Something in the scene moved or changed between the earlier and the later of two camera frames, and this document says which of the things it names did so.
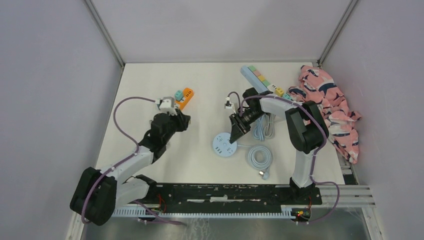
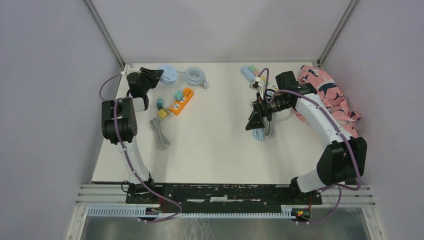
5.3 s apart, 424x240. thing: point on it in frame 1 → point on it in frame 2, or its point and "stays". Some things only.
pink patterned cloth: [317, 86] stays
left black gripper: [183, 120] → [153, 75]
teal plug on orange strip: [178, 95] stays
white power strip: [271, 87] stays
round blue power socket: [222, 146] → [170, 74]
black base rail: [191, 196] stays
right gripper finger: [236, 133] → [255, 121]
